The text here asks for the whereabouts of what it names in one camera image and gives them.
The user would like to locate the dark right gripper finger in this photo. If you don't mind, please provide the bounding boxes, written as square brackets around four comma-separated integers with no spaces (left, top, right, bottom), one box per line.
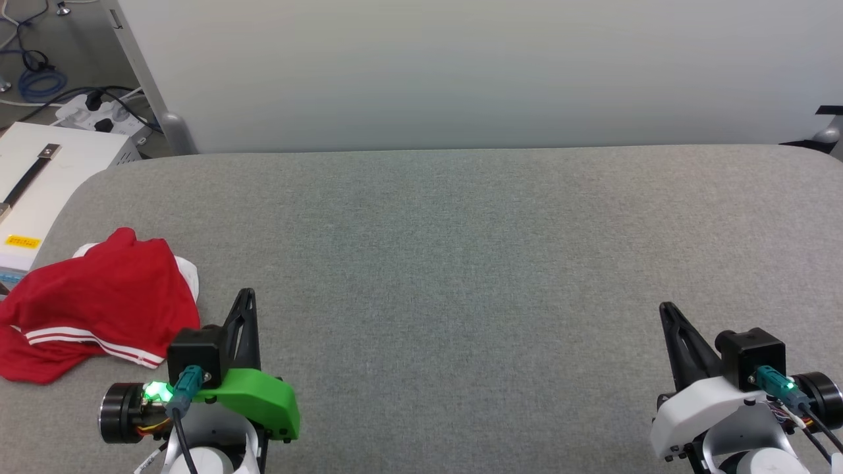
[660,302,693,395]
[668,302,724,384]

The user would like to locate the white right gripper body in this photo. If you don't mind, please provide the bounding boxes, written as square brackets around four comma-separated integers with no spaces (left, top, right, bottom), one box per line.
[651,372,843,460]

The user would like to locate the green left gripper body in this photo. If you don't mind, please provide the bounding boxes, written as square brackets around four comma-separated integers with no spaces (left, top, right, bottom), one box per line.
[99,367,301,444]

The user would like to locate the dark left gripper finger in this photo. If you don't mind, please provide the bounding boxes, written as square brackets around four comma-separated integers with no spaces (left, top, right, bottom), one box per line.
[221,288,252,382]
[231,288,261,371]

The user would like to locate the red shirt with white sleeves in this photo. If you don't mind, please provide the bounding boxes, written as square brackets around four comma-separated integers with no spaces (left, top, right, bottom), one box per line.
[0,227,202,385]

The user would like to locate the black chair base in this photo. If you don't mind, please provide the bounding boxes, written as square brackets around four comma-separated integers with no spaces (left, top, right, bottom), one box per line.
[780,104,843,157]

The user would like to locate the white power strip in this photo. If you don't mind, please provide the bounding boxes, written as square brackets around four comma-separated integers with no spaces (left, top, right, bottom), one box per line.
[55,92,153,140]

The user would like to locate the white partition panel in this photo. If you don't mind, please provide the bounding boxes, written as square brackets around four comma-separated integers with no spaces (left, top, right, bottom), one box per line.
[109,0,843,156]

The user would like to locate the left camera cable teal plug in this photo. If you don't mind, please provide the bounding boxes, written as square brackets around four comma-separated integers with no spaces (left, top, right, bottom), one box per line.
[165,365,205,474]

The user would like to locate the camera cable teal plug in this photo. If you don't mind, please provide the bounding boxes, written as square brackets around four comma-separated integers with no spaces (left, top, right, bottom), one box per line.
[165,365,205,474]
[754,365,843,461]

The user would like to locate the right camera cable teal plug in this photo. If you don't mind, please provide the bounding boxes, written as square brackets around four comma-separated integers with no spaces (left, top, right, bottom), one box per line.
[754,365,843,461]

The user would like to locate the white equipment box black handle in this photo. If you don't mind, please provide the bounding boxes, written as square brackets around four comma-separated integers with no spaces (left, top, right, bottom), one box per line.
[0,122,143,294]

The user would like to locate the black power cord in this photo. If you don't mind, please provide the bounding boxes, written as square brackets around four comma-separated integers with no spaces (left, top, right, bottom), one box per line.
[26,86,163,134]

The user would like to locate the blue coiled cable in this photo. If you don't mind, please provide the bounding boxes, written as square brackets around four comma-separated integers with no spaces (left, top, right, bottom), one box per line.
[16,66,68,103]

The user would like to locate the black tangled cable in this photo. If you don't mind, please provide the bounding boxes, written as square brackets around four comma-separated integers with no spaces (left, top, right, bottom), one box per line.
[0,0,55,73]

